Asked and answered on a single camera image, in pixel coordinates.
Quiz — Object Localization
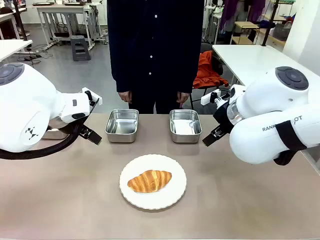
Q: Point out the person's left hand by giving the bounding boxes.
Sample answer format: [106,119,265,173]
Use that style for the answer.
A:
[176,91,190,104]

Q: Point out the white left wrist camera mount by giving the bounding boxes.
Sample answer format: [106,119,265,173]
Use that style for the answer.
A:
[81,86,103,106]

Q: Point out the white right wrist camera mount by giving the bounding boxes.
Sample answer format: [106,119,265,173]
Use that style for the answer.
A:
[200,89,230,108]

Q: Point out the person in dark shirt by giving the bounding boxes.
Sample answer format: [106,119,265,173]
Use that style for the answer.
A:
[106,0,205,115]

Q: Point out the black left arm cable sleeve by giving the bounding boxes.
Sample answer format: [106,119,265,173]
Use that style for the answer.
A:
[0,121,85,161]

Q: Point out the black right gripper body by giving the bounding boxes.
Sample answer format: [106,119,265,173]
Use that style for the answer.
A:
[212,101,235,135]

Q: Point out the purple hanging clothes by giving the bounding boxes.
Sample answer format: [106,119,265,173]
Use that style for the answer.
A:
[219,0,267,26]

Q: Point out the person's right forearm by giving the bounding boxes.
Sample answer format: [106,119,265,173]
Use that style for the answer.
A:
[110,49,133,94]

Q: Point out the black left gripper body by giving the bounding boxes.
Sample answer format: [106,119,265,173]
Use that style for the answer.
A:
[84,90,100,118]

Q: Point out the black camera stand pole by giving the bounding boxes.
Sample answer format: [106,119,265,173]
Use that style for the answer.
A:
[260,0,280,48]

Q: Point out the golden croissant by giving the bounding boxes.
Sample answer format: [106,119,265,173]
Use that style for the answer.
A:
[127,169,173,194]

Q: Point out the large white table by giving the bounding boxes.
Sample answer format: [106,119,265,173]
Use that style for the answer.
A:
[211,44,320,87]

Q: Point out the grey step stool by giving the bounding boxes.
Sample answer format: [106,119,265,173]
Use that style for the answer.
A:
[70,35,92,62]

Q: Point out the rectangular stainless steel container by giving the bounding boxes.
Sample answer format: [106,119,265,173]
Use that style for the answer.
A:
[41,124,71,140]
[104,108,140,144]
[169,109,203,144]

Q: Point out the black upright post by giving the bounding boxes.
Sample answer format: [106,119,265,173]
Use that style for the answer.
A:
[12,0,29,41]

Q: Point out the black floor cable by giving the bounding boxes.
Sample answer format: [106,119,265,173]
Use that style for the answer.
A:
[17,42,54,66]

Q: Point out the black right arm cable strap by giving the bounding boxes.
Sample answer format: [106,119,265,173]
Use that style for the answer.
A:
[273,120,308,167]

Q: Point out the white table with thin legs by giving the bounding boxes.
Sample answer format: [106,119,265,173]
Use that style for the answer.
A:
[0,39,34,63]

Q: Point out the black chair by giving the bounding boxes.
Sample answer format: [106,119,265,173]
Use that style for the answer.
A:
[188,42,230,111]

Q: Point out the white scalloped plate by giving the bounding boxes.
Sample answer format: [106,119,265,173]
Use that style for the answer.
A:
[119,153,188,210]

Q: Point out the orange jacket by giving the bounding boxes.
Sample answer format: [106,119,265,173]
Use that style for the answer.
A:
[192,50,230,90]

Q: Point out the grey mesh basket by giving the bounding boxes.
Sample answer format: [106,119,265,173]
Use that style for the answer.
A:
[273,23,292,42]

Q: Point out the wooden shelf rack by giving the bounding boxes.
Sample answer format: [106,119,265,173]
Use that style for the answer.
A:
[230,20,261,46]

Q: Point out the person's left forearm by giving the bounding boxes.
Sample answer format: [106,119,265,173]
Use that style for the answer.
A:
[176,49,202,95]

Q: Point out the person's right hand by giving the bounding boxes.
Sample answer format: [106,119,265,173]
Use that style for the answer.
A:
[118,90,133,104]

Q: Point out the white desk with grey legs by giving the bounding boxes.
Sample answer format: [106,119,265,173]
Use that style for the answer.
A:
[31,1,103,50]

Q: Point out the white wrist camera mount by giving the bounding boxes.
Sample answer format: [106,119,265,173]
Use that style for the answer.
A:
[200,89,230,108]
[81,86,103,106]

